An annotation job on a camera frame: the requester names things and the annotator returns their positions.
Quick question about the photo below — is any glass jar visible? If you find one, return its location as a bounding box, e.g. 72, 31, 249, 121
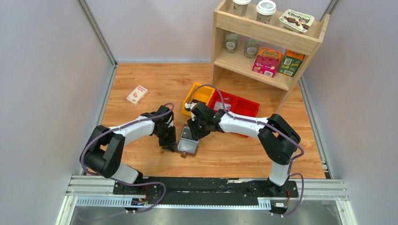
224, 31, 239, 53
244, 37, 260, 59

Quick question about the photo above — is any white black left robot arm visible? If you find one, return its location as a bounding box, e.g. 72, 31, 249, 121
79, 103, 177, 185

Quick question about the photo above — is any red plastic bin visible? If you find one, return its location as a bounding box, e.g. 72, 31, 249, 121
208, 90, 237, 113
230, 96, 260, 138

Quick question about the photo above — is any green orange snack box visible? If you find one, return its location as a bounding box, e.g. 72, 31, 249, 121
278, 49, 305, 77

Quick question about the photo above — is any wooden two-tier shelf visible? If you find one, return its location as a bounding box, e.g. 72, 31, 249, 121
211, 0, 330, 112

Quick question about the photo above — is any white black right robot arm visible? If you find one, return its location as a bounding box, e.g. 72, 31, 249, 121
185, 101, 300, 187

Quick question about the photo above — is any red plastic bin far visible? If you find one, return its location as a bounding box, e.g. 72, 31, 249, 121
230, 96, 260, 138

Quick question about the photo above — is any glass jar left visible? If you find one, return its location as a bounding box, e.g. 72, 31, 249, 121
224, 31, 239, 53

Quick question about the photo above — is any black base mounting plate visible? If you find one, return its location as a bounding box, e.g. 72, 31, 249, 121
113, 177, 299, 206

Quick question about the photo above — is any paper cup left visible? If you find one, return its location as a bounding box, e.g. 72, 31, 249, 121
233, 0, 251, 16

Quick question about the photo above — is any white pink card box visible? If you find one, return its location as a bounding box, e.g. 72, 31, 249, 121
126, 85, 149, 105

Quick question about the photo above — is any card in red bin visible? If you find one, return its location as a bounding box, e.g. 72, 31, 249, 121
221, 103, 231, 111

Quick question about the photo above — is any red plastic bin near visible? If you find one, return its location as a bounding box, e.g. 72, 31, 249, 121
208, 90, 237, 113

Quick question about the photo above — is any pink orange snack box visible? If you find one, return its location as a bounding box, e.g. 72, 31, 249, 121
252, 47, 282, 77

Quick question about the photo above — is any glass jar right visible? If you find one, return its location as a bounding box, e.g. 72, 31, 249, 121
244, 37, 260, 59

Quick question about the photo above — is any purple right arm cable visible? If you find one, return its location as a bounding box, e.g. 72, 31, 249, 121
185, 83, 305, 217

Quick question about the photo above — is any Chobani yogurt cup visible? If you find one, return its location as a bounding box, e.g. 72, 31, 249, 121
279, 9, 315, 33

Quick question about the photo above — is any paper cup white lid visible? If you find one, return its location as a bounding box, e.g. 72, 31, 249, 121
256, 0, 276, 24

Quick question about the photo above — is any grey VIP card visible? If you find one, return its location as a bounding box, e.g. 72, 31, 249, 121
181, 127, 195, 140

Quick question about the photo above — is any brown leather card holder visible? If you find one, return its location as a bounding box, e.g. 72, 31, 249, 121
177, 124, 199, 158

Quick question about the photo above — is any yellow plastic bin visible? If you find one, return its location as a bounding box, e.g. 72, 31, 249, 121
181, 82, 215, 116

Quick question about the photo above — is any aluminium table frame rail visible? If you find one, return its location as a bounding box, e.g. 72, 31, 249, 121
56, 175, 357, 225

